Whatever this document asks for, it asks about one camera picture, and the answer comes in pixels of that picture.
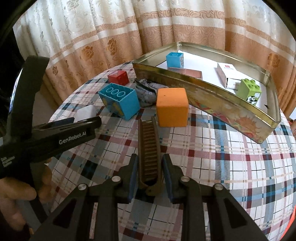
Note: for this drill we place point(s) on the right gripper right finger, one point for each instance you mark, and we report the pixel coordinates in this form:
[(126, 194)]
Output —
[(183, 190)]

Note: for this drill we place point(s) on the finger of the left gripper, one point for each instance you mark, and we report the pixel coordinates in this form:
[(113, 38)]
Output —
[(64, 137), (54, 124)]

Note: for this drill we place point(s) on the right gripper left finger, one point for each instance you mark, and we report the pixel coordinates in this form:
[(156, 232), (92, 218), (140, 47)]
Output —
[(116, 190)]

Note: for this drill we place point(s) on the brown folding comb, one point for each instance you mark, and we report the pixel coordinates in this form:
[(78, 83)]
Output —
[(149, 154)]

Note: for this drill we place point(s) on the person's left hand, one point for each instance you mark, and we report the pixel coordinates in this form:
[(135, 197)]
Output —
[(12, 190)]

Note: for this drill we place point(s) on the large blue toy brick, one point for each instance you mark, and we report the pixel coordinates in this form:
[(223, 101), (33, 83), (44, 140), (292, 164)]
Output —
[(120, 100)]

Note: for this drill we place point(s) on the red toy brick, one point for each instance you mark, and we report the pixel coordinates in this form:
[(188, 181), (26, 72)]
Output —
[(119, 77)]

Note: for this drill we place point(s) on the grey patterned cloth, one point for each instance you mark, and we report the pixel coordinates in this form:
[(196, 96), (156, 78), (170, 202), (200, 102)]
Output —
[(147, 92)]

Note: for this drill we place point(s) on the beige floral curtain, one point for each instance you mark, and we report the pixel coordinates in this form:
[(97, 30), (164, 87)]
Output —
[(84, 38)]

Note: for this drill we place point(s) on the orange foam cube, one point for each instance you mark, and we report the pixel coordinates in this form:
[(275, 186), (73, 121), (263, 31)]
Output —
[(172, 107)]

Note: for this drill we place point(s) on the gold metal tin tray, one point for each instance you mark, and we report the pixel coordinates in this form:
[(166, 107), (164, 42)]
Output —
[(254, 121)]

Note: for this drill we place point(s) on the brown flat card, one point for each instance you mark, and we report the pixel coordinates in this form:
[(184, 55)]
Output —
[(189, 72)]

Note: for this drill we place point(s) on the green toy brick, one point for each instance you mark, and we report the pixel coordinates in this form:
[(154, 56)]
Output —
[(249, 91)]

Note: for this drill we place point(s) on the white cardboard box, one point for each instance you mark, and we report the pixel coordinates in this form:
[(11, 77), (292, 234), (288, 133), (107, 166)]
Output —
[(227, 74)]

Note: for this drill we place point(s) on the small blue toy brick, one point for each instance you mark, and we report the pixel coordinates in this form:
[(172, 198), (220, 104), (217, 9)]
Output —
[(175, 60)]

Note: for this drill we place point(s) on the white paper liner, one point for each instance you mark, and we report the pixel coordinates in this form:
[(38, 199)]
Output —
[(210, 71)]

